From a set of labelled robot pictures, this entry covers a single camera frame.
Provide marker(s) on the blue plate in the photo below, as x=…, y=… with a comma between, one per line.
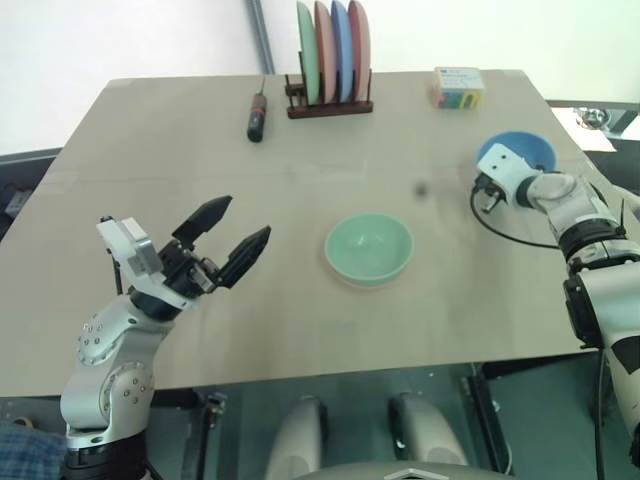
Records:
x=342, y=50

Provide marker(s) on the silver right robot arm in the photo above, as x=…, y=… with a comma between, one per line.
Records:
x=575, y=200

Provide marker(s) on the green bowl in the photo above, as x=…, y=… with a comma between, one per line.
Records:
x=367, y=245

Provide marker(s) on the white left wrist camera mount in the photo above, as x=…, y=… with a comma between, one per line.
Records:
x=120, y=241

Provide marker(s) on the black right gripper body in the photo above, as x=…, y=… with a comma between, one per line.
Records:
x=487, y=189

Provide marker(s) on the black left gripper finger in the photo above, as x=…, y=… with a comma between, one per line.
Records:
x=205, y=217
x=245, y=255

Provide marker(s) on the colourful small box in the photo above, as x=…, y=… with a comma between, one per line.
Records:
x=457, y=90

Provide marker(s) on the grey metal pole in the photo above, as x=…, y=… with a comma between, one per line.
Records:
x=262, y=35

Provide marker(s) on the pink plate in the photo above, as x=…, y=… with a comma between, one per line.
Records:
x=324, y=55

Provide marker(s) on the dark wooden plate rack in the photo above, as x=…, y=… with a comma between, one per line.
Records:
x=330, y=108

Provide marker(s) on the grey rounded robot leg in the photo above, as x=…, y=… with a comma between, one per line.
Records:
x=297, y=440
x=425, y=435

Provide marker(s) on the green plate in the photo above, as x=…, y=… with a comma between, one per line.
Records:
x=306, y=55

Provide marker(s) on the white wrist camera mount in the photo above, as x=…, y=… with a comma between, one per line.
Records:
x=500, y=162
x=120, y=241

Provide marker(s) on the red plate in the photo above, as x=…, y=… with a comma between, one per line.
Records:
x=361, y=50

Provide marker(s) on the black and red screwdriver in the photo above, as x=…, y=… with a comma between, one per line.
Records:
x=257, y=115

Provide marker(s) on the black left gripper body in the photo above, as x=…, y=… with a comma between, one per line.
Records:
x=187, y=270

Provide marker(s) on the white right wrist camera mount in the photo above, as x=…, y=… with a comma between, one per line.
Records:
x=500, y=162

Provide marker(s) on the blue plaid cloth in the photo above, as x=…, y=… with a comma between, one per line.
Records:
x=27, y=450

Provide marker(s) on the white paper sheet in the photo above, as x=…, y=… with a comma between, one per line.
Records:
x=597, y=142

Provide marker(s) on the blue bowl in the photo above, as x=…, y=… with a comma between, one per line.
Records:
x=535, y=147

